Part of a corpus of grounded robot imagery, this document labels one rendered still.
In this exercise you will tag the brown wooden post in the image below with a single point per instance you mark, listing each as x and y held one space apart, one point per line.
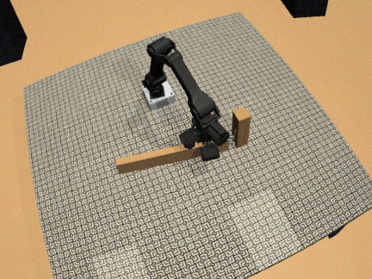
240 127

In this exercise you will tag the tan wooden board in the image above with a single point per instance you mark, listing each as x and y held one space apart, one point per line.
163 156

